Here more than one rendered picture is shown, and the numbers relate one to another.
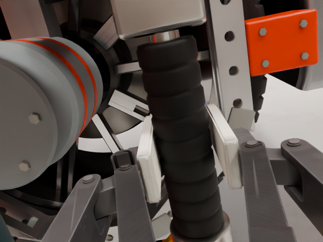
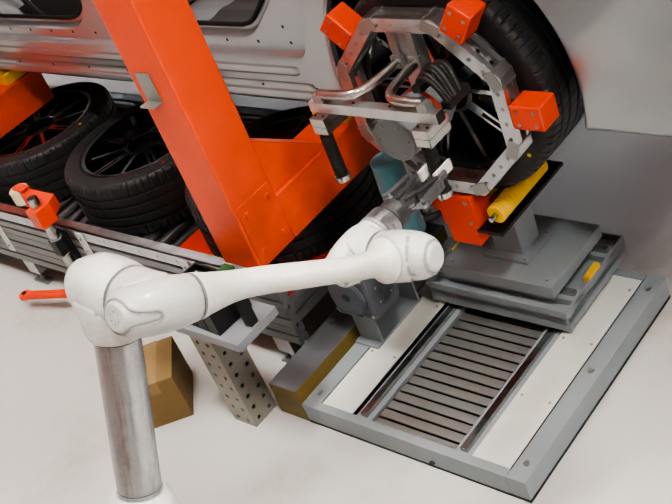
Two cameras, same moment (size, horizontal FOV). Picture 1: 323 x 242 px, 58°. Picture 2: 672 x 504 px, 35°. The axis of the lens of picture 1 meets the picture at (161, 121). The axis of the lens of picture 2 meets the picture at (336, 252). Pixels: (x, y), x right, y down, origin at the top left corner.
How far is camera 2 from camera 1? 2.51 m
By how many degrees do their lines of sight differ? 45
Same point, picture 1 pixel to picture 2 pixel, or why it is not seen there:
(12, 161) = (401, 152)
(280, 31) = (524, 113)
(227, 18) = (499, 102)
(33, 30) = not seen: hidden behind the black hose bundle
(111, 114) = (486, 98)
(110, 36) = (466, 73)
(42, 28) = not seen: hidden behind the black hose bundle
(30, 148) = (407, 150)
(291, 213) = not seen: outside the picture
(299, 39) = (533, 119)
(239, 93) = (510, 135)
